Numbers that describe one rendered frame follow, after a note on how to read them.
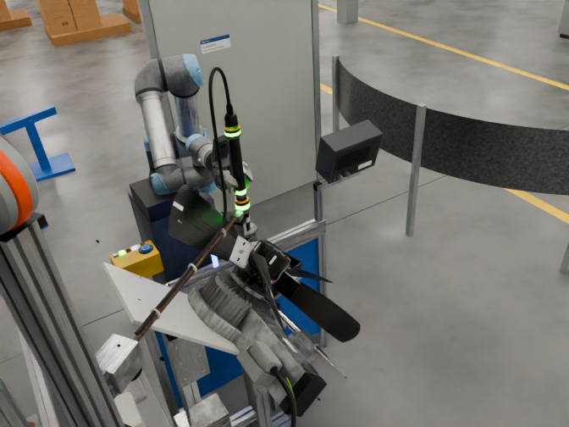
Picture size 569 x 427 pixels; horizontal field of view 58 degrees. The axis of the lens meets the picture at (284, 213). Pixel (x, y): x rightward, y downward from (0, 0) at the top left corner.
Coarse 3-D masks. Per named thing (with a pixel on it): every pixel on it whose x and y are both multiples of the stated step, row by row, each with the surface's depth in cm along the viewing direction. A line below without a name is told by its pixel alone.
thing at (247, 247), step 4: (240, 236) 158; (236, 240) 157; (240, 240) 158; (244, 240) 158; (236, 244) 156; (240, 244) 157; (248, 244) 159; (236, 248) 156; (240, 248) 157; (244, 248) 158; (248, 248) 159; (232, 252) 154; (236, 252) 155; (244, 252) 157; (248, 252) 158; (232, 256) 154; (236, 256) 155; (240, 256) 156; (244, 256) 157; (248, 256) 158; (232, 260) 153; (236, 260) 155; (240, 260) 156; (244, 260) 156; (236, 264) 154; (240, 264) 155; (244, 264) 156
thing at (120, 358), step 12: (120, 336) 114; (108, 348) 111; (120, 348) 111; (132, 348) 111; (108, 360) 108; (120, 360) 108; (132, 360) 111; (144, 360) 115; (108, 372) 106; (120, 372) 108; (132, 372) 112; (108, 384) 107; (120, 384) 109
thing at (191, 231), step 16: (192, 192) 154; (176, 208) 145; (192, 208) 149; (208, 208) 154; (176, 224) 142; (192, 224) 146; (208, 224) 151; (224, 224) 155; (192, 240) 144; (208, 240) 149; (224, 240) 153; (224, 256) 152
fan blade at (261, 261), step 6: (252, 252) 129; (252, 258) 126; (258, 258) 131; (264, 258) 143; (258, 264) 127; (264, 264) 137; (264, 270) 131; (264, 276) 128; (264, 282) 126; (270, 282) 135; (270, 288) 130; (270, 294) 126; (270, 300) 141; (276, 306) 128; (276, 312) 130; (276, 318) 136; (282, 324) 128
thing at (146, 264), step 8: (152, 248) 189; (112, 256) 187; (120, 256) 187; (128, 256) 187; (136, 256) 186; (144, 256) 186; (152, 256) 186; (120, 264) 183; (128, 264) 183; (136, 264) 184; (144, 264) 186; (152, 264) 188; (160, 264) 190; (136, 272) 186; (144, 272) 188; (152, 272) 190
